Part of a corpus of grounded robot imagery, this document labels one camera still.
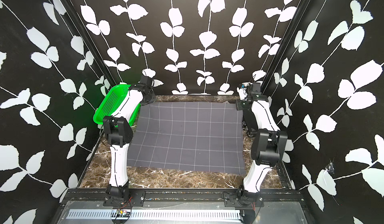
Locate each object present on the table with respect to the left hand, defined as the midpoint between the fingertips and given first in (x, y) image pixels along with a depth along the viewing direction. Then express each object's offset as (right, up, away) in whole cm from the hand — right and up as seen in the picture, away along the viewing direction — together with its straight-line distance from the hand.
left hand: (151, 97), depth 100 cm
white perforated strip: (+10, -59, -29) cm, 67 cm away
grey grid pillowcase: (+33, -26, -2) cm, 42 cm away
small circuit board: (-5, -58, -29) cm, 66 cm away
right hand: (+58, -2, -7) cm, 58 cm away
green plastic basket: (-33, -1, +12) cm, 35 cm away
